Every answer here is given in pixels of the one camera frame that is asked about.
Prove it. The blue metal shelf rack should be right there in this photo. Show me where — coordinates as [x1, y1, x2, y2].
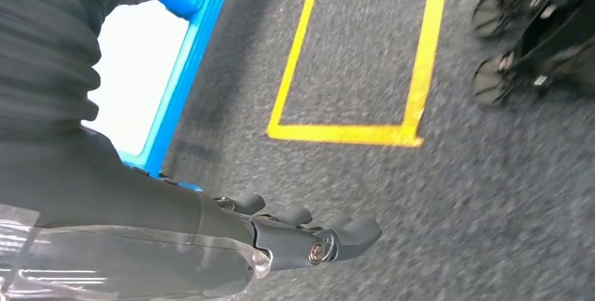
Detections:
[81, 0, 231, 194]

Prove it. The yellow floor tape square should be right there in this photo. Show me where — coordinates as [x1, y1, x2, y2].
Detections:
[265, 0, 453, 149]

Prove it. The black wheeled base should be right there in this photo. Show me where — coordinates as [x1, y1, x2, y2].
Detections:
[470, 0, 595, 108]

